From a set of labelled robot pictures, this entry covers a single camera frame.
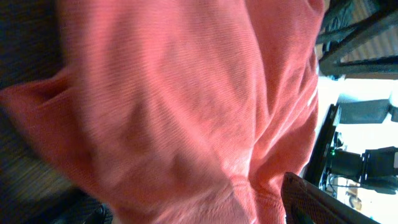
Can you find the black folded garment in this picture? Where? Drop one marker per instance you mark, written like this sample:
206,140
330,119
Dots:
30,41

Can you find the black metal frame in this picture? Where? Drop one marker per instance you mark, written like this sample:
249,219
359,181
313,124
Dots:
339,43

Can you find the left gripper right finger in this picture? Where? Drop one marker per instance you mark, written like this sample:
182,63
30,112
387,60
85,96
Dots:
305,203

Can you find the dark background equipment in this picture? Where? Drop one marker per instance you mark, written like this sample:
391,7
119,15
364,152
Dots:
373,169

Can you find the red t-shirt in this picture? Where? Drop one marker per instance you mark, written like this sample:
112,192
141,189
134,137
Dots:
182,111

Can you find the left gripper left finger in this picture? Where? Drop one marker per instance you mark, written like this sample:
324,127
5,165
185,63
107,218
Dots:
98,214

